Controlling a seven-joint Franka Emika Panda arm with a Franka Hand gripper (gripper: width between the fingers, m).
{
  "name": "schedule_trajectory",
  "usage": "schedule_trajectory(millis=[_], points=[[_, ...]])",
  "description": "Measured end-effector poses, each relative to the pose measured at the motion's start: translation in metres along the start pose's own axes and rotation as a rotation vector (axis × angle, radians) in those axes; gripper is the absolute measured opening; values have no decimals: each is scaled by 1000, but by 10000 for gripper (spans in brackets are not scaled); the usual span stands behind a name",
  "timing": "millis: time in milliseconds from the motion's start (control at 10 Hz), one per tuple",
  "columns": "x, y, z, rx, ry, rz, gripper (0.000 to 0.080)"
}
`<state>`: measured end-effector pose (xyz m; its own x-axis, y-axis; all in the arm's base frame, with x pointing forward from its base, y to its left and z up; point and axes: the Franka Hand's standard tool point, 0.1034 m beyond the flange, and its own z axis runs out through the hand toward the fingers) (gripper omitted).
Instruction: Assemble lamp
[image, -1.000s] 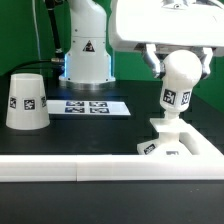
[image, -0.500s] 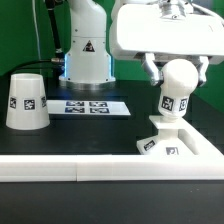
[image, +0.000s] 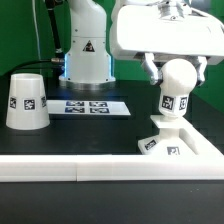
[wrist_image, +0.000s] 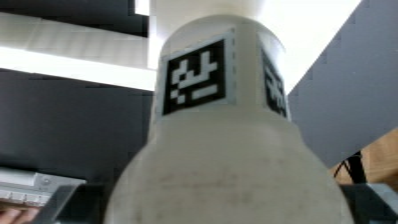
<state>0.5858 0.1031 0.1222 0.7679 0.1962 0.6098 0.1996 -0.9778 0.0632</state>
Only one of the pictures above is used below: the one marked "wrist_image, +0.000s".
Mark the white lamp base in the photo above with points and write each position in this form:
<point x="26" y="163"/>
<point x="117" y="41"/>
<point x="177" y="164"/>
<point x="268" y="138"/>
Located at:
<point x="174" y="12"/>

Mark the white lamp bulb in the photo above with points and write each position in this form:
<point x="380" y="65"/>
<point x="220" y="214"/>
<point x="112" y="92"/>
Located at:
<point x="224" y="171"/>

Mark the white L-shaped fence wall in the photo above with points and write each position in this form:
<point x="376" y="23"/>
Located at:
<point x="80" y="38"/>

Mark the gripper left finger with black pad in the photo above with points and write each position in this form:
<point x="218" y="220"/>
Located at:
<point x="33" y="196"/>

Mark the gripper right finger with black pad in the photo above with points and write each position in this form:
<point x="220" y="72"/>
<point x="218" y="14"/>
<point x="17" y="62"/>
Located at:
<point x="371" y="200"/>

